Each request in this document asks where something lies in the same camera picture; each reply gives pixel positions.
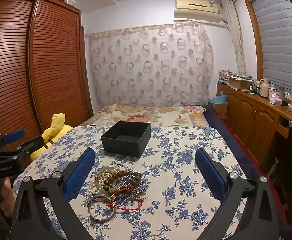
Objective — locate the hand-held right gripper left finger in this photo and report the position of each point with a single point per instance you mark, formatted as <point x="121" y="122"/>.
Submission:
<point x="79" y="175"/>

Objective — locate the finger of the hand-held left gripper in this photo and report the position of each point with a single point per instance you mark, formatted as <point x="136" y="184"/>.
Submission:
<point x="33" y="142"/>
<point x="13" y="136"/>

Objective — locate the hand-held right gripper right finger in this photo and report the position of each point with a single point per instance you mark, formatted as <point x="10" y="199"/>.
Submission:
<point x="210" y="177"/>

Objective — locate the pale jade bangle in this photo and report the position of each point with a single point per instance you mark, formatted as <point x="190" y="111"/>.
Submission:
<point x="118" y="183"/>

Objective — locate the black box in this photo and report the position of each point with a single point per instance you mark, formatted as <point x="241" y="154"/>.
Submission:
<point x="121" y="147"/>

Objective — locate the silver bangle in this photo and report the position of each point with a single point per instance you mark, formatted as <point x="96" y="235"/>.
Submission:
<point x="102" y="219"/>

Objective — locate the silver tassel hairpin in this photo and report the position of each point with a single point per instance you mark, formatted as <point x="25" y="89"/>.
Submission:
<point x="133" y="193"/>

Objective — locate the person's left hand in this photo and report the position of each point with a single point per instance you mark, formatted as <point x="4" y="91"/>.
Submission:
<point x="10" y="195"/>

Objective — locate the blue floral tablecloth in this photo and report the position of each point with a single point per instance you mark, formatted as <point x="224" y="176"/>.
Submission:
<point x="173" y="155"/>

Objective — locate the dark blue red-edged blanket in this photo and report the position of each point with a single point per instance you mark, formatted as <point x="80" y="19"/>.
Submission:
<point x="225" y="130"/>

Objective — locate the wooden cabinet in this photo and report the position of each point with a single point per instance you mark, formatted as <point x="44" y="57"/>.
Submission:
<point x="248" y="115"/>

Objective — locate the brown louvered wardrobe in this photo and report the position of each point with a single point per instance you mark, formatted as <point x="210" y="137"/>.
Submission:
<point x="48" y="67"/>

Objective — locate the blue tissue pack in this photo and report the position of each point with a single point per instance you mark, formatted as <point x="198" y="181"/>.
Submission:
<point x="218" y="100"/>

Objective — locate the floral bedsheet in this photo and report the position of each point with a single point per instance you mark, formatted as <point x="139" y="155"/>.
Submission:
<point x="161" y="115"/>

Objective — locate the cardboard box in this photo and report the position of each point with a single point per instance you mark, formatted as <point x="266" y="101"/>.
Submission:
<point x="238" y="83"/>

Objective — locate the pink tissue box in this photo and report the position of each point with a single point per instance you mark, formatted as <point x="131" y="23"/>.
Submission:
<point x="274" y="100"/>

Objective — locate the pile of folded cloths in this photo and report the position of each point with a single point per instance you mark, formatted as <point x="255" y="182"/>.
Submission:
<point x="224" y="76"/>

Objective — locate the pink thermos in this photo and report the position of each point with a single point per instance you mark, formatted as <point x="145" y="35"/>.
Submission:
<point x="264" y="90"/>

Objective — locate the green bottle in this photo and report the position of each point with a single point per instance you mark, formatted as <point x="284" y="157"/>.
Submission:
<point x="282" y="92"/>

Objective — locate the cream lace drape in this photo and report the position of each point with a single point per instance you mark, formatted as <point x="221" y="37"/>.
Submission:
<point x="238" y="42"/>

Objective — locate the grey window blind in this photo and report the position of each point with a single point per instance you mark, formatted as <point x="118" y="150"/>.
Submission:
<point x="280" y="42"/>

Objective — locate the white air conditioner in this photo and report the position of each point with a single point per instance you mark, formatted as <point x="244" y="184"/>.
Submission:
<point x="198" y="5"/>

